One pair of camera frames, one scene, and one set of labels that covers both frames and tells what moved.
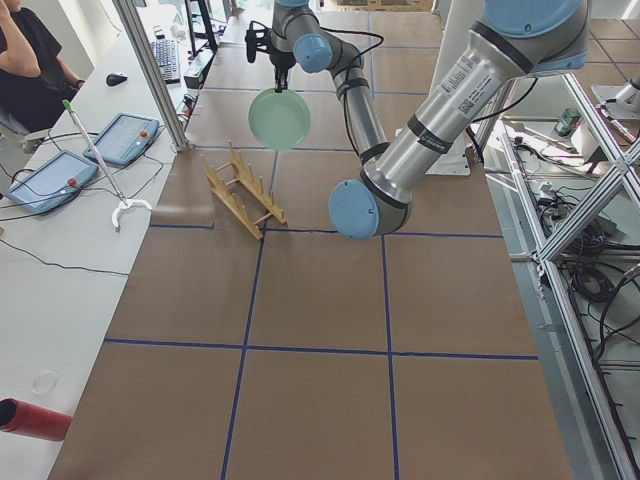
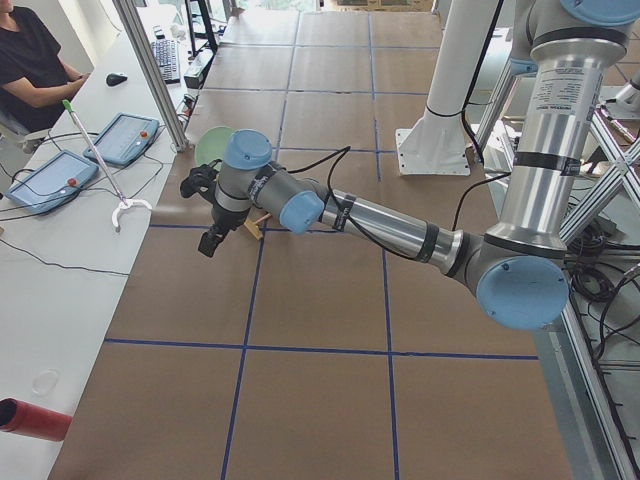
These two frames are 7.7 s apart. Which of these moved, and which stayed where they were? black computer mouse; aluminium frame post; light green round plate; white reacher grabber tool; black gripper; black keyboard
Moved: black gripper; light green round plate
Stayed: black keyboard; white reacher grabber tool; aluminium frame post; black computer mouse
